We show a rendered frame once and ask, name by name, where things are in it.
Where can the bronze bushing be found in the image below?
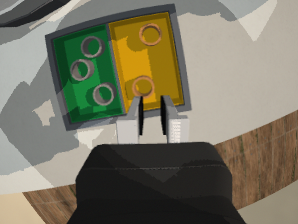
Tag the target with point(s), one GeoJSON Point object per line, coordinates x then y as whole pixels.
{"type": "Point", "coordinates": [146, 95]}
{"type": "Point", "coordinates": [150, 25]}

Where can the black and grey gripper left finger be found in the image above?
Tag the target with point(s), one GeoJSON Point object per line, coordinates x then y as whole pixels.
{"type": "Point", "coordinates": [129, 126]}

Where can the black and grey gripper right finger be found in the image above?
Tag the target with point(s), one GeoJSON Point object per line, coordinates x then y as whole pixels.
{"type": "Point", "coordinates": [174, 126]}

